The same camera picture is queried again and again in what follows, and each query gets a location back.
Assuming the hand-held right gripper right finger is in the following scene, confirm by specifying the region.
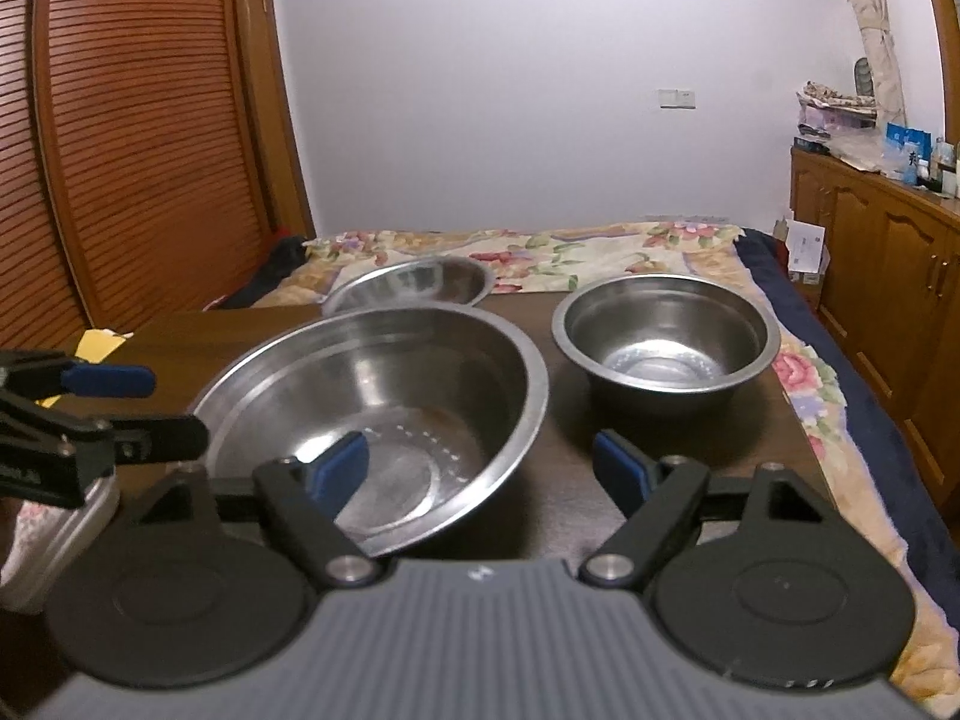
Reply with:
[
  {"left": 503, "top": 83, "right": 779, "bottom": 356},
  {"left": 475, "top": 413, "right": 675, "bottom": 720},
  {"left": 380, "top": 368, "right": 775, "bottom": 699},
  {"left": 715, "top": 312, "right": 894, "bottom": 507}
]
[{"left": 579, "top": 429, "right": 833, "bottom": 590}]

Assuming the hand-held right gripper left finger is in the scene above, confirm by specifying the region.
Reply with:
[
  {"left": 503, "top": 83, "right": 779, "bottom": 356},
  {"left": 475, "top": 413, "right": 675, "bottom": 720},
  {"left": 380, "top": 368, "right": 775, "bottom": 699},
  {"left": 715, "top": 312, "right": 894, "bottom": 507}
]
[{"left": 124, "top": 431, "right": 376, "bottom": 590}]

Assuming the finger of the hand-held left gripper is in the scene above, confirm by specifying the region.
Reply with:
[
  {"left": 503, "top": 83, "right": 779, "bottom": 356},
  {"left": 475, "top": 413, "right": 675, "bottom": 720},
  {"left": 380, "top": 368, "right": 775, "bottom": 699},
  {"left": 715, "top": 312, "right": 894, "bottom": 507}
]
[
  {"left": 0, "top": 391, "right": 209, "bottom": 466},
  {"left": 0, "top": 349, "right": 156, "bottom": 400}
]

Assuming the white floral square plate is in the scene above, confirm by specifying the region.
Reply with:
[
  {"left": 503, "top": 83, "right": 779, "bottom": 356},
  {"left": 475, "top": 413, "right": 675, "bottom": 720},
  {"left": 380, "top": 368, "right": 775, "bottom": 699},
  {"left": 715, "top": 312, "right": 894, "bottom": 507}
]
[
  {"left": 0, "top": 476, "right": 121, "bottom": 587},
  {"left": 0, "top": 532, "right": 113, "bottom": 614},
  {"left": 0, "top": 510, "right": 119, "bottom": 601}
]

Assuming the large steel bowl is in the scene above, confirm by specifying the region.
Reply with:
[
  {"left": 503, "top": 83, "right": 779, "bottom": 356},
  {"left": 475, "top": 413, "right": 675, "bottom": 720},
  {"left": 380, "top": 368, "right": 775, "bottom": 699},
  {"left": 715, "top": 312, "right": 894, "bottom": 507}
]
[{"left": 191, "top": 307, "right": 550, "bottom": 557}]

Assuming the small deep steel bowl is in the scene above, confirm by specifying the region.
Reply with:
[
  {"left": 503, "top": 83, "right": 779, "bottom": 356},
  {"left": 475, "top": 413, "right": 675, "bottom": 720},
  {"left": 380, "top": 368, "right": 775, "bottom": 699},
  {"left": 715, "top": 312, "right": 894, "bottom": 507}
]
[{"left": 553, "top": 275, "right": 781, "bottom": 415}]

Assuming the medium shallow steel bowl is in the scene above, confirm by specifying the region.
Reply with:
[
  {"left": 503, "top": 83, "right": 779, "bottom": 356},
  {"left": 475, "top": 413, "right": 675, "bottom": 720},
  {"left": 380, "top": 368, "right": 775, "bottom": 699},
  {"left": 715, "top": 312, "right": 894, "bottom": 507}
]
[{"left": 322, "top": 256, "right": 494, "bottom": 316}]

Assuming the brown louvered wardrobe door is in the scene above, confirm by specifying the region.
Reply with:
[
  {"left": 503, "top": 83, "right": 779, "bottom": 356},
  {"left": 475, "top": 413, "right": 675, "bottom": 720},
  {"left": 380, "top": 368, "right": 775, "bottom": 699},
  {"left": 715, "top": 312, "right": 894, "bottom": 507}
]
[
  {"left": 0, "top": 0, "right": 89, "bottom": 350},
  {"left": 31, "top": 0, "right": 272, "bottom": 332}
]

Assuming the floral blanket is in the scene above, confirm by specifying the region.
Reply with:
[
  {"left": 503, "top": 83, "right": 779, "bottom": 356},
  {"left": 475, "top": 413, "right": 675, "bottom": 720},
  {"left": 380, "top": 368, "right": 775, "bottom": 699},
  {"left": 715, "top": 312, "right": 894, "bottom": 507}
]
[{"left": 251, "top": 221, "right": 960, "bottom": 720}]

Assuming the dark blue blanket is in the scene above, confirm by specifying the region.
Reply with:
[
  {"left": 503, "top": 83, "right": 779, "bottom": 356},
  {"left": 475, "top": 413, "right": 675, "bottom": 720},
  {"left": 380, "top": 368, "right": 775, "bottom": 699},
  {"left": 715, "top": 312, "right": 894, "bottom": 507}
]
[{"left": 733, "top": 227, "right": 960, "bottom": 616}]

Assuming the white paper box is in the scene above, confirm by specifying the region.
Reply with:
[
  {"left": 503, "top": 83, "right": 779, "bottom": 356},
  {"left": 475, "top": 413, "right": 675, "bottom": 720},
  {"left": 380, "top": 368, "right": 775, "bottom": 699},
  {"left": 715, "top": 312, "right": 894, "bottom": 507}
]
[{"left": 783, "top": 217, "right": 827, "bottom": 280}]

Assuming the plain wooden door panel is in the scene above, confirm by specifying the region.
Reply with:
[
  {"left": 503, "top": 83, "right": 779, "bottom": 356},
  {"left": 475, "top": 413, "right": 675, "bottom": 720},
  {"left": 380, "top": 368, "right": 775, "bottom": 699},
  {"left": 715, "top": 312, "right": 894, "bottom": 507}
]
[{"left": 231, "top": 0, "right": 317, "bottom": 241}]

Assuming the wooden cabinet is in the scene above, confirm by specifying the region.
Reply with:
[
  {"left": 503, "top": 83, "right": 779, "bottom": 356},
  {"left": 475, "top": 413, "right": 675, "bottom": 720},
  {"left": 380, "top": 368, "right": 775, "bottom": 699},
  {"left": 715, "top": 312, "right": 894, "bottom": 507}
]
[{"left": 790, "top": 146, "right": 960, "bottom": 512}]

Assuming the clear plastic bag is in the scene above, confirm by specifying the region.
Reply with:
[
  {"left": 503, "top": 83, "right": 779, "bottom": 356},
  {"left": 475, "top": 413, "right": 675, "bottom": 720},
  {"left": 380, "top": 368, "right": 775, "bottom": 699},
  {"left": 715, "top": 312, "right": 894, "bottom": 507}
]
[{"left": 829, "top": 136, "right": 893, "bottom": 174}]

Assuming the pile of patterned cloth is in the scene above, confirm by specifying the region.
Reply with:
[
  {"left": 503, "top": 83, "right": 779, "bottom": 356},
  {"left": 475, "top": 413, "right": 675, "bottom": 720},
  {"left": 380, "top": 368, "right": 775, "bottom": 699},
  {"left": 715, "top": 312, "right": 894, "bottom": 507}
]
[{"left": 796, "top": 81, "right": 879, "bottom": 140}]

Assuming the blue and white box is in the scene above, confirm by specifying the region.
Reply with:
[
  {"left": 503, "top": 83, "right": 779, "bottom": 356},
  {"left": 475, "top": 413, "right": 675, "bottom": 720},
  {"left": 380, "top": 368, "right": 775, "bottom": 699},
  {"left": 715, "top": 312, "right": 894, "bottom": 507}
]
[{"left": 885, "top": 122, "right": 932, "bottom": 185}]

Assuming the beige patterned curtain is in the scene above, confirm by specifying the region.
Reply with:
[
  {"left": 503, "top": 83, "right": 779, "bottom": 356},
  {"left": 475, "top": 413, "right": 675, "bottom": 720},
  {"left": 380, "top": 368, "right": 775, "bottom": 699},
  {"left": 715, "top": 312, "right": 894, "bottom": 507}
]
[{"left": 820, "top": 0, "right": 913, "bottom": 122}]

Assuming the wooden window frame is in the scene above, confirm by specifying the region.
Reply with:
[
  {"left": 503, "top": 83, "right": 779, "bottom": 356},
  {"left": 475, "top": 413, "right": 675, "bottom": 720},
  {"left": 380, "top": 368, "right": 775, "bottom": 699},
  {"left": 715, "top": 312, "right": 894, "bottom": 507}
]
[{"left": 913, "top": 0, "right": 960, "bottom": 147}]

